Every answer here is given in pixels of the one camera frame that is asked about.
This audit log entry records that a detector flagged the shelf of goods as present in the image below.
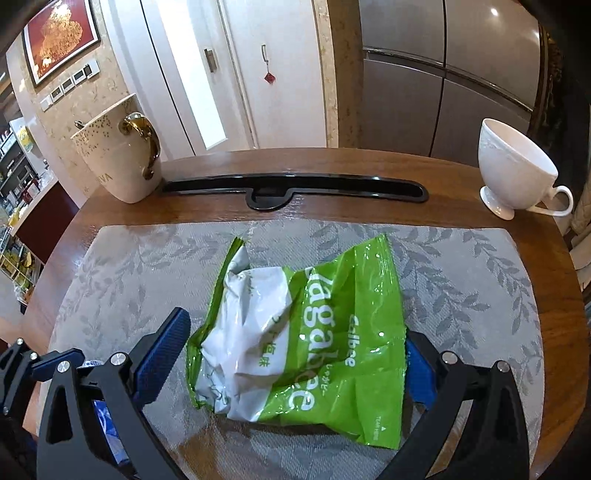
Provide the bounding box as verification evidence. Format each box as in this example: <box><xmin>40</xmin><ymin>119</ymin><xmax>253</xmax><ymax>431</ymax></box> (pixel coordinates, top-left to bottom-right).
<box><xmin>0</xmin><ymin>117</ymin><xmax>47</xmax><ymax>296</ymax></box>

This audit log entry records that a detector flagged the green snack bag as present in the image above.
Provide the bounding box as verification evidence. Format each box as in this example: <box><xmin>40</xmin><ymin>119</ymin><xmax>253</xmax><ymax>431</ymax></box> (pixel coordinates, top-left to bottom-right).
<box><xmin>185</xmin><ymin>233</ymin><xmax>407</xmax><ymax>449</ymax></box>

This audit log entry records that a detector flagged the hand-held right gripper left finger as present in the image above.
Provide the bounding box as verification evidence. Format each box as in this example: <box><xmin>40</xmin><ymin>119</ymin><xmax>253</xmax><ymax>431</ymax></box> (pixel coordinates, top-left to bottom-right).
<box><xmin>36</xmin><ymin>307</ymin><xmax>192</xmax><ymax>480</ymax></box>

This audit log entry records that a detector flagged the row of wall switches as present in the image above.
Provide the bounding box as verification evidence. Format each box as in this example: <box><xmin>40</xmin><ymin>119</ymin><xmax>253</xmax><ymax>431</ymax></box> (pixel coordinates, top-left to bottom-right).
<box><xmin>41</xmin><ymin>59</ymin><xmax>100</xmax><ymax>112</ymax></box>

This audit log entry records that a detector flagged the framed gold picture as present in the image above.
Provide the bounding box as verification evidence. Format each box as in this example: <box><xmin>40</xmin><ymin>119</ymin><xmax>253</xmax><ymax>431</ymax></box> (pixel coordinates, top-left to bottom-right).
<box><xmin>22</xmin><ymin>0</ymin><xmax>101</xmax><ymax>88</ymax></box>

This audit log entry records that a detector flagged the grey refrigerator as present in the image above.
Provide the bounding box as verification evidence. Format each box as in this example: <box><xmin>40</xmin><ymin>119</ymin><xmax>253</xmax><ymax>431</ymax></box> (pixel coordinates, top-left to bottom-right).
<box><xmin>359</xmin><ymin>0</ymin><xmax>543</xmax><ymax>160</ymax></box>

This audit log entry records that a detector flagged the white footed cup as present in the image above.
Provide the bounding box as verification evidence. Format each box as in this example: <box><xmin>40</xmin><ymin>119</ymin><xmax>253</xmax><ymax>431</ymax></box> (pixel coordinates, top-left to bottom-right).
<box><xmin>478</xmin><ymin>118</ymin><xmax>574</xmax><ymax>220</ymax></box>

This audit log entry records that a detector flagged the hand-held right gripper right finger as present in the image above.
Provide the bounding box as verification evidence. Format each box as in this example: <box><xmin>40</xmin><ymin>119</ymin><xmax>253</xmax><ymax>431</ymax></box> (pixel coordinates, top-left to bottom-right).
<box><xmin>379</xmin><ymin>330</ymin><xmax>530</xmax><ymax>480</ymax></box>

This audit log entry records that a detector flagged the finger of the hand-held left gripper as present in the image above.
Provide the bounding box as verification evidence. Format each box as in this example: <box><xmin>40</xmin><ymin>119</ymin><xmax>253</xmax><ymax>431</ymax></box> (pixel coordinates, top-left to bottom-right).
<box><xmin>30</xmin><ymin>348</ymin><xmax>88</xmax><ymax>381</ymax></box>

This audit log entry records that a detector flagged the cream mug with gold handle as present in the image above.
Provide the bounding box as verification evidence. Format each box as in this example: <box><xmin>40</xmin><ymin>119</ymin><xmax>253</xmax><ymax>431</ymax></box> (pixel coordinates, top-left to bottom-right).
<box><xmin>70</xmin><ymin>93</ymin><xmax>162</xmax><ymax>204</ymax></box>

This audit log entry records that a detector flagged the grey leaf pattern placemat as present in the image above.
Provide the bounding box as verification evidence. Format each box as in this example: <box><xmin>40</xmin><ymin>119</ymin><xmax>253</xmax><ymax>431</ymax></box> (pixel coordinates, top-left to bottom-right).
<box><xmin>46</xmin><ymin>220</ymin><xmax>546</xmax><ymax>480</ymax></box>

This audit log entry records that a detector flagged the white door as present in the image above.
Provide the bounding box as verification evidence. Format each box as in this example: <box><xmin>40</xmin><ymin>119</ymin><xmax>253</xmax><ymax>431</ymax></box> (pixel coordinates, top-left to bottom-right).
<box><xmin>139</xmin><ymin>0</ymin><xmax>326</xmax><ymax>153</ymax></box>

